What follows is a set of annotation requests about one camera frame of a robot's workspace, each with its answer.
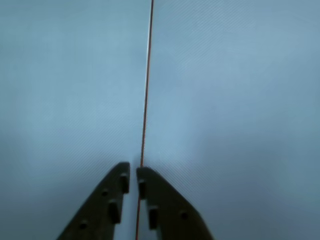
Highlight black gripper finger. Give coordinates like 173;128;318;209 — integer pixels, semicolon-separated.
56;161;131;240
136;166;216;240

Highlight dark grey table mat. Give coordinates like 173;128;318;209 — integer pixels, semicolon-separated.
136;0;320;240
0;0;154;240

